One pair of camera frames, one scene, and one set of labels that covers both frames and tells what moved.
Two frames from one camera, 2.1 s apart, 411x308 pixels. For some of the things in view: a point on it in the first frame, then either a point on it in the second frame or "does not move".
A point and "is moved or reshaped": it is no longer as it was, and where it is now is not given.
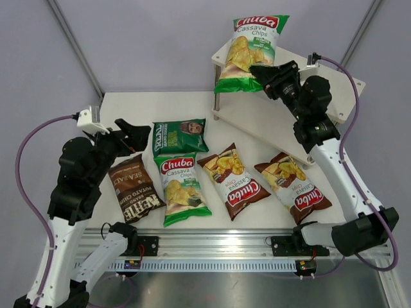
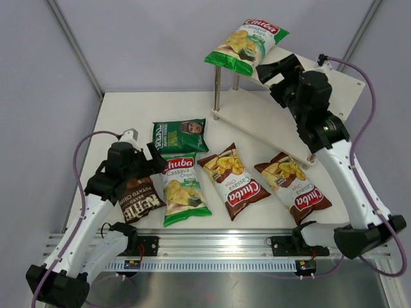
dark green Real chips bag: (179, 136) does not move
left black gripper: (136, 140) -> (157, 165)
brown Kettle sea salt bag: (137, 192) does not move
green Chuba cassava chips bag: (253, 44) is moved or reshaped
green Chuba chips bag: (183, 198) does not move
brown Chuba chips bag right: (289, 182) does not move
